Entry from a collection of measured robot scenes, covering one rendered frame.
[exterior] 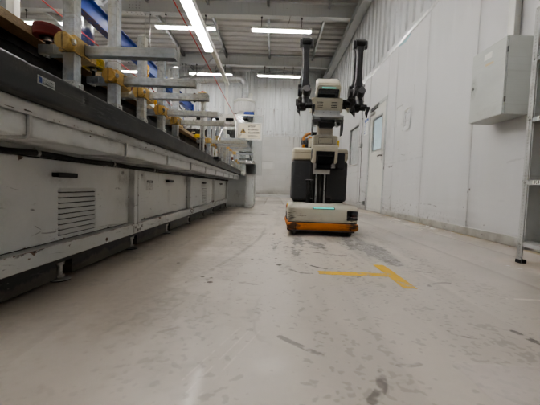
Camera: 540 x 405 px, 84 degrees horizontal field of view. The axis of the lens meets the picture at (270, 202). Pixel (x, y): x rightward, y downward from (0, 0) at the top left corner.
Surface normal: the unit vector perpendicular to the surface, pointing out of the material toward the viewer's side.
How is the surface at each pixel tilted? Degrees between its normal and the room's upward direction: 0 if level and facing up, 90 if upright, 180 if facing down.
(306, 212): 90
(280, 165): 90
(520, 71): 90
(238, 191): 90
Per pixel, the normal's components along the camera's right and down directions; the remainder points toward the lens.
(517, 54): 0.00, 0.05
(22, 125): 1.00, 0.04
